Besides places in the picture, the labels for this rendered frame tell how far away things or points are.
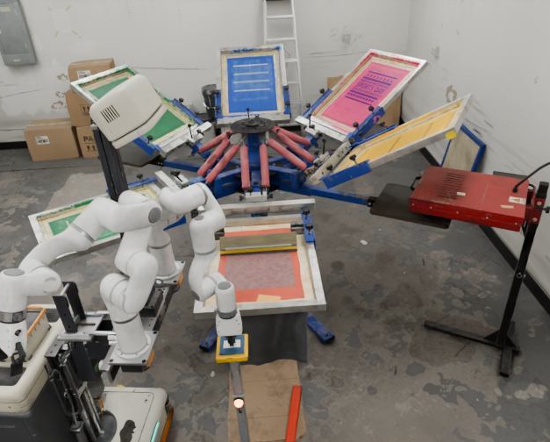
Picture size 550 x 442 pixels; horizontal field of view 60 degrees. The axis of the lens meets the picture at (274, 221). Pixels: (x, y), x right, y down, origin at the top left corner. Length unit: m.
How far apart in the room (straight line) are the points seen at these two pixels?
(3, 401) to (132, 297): 0.86
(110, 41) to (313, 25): 2.56
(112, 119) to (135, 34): 5.08
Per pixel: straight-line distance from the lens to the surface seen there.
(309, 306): 2.11
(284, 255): 2.46
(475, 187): 2.91
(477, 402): 3.17
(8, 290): 1.45
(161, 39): 6.49
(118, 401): 2.85
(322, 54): 6.50
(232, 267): 2.42
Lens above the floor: 2.39
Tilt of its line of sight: 31 degrees down
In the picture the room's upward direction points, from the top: 3 degrees counter-clockwise
